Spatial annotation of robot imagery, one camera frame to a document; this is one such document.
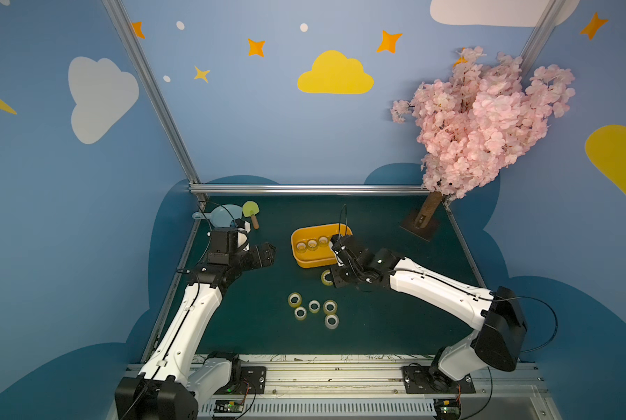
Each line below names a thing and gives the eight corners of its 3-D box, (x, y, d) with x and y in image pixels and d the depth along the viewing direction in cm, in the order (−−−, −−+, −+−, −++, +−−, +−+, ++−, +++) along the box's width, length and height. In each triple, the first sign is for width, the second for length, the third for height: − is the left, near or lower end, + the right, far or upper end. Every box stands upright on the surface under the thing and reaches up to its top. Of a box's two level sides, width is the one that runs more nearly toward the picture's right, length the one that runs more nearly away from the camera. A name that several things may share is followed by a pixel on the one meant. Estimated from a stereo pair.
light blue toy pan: (196, 232, 112) (192, 227, 109) (195, 217, 118) (192, 211, 115) (244, 221, 117) (242, 216, 113) (241, 207, 122) (239, 201, 119)
